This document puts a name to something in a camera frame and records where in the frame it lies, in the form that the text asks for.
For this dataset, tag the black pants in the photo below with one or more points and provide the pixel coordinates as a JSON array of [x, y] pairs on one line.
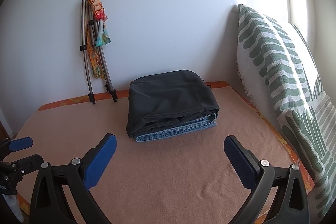
[[170, 95]]

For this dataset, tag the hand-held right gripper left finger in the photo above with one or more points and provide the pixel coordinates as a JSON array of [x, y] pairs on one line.
[[101, 161]]

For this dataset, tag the folded metal tripod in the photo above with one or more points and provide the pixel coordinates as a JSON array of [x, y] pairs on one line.
[[83, 29]]

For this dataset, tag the peach blanket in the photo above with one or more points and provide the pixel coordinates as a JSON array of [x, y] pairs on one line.
[[170, 174]]

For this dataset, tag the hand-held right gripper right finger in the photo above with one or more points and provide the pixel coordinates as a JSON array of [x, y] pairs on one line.
[[240, 161]]

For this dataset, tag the folded blue jeans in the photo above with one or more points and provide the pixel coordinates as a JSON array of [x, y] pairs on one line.
[[168, 134]]

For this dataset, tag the green white patterned cushion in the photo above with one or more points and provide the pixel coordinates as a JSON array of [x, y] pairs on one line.
[[309, 148], [262, 43]]

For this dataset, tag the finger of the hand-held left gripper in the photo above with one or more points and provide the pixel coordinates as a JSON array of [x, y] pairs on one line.
[[29, 161], [22, 143]]

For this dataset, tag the colourful patterned scarf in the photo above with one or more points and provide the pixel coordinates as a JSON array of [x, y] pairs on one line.
[[95, 3]]

